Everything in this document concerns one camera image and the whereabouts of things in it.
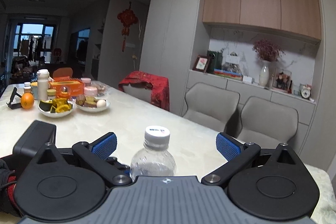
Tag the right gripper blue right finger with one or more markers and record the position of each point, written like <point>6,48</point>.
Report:
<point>239,156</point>

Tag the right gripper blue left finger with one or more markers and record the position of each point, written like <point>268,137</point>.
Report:
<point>96,156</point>

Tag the clear plastic water bottle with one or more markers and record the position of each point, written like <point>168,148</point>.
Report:
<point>153,160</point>

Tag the white bottle cap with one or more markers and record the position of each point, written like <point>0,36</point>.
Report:
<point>157,135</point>

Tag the white thermos bottle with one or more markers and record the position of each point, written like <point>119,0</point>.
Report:
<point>43,84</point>

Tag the right grey dining chair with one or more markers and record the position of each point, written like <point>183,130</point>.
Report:
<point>266,123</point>

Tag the grey dining chair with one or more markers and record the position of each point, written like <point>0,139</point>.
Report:
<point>210,106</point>
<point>266,123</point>

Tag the left grey dining chair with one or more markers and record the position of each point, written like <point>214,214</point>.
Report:
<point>210,106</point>

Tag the plate with egg and snacks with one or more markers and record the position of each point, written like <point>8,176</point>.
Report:
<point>91,104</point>

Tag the plate of pumpkin pieces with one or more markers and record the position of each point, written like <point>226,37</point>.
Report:
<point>56,108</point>

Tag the pink lidded jar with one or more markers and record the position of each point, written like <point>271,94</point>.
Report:
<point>90,91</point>

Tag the orange tissue box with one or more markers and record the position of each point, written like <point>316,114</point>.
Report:
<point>66,86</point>

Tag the stack of colourful books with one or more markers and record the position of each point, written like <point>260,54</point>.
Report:
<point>229,75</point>

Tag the chair with red cloth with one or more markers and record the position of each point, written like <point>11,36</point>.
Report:
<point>147,87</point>

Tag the glass box with flowers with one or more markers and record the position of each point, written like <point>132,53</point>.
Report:
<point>281,80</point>

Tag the orange fruit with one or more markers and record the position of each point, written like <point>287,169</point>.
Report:
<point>27,100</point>

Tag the small alarm clock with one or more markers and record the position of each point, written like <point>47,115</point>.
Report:
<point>305,91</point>

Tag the black phone stand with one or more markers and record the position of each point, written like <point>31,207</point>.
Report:
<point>15,100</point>

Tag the framed flower picture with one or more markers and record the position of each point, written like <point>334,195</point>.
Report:
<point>201,64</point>

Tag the dark green box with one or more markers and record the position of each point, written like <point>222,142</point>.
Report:
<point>216,59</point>

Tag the white vase with red flowers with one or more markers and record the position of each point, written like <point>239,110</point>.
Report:
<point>268,52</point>

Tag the red chinese knot decoration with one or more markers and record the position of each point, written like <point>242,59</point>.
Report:
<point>127,18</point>

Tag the black camera box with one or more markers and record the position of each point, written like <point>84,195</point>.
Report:
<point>35,136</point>

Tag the wooden wall cabinet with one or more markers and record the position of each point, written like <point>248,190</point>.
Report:
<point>298,18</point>

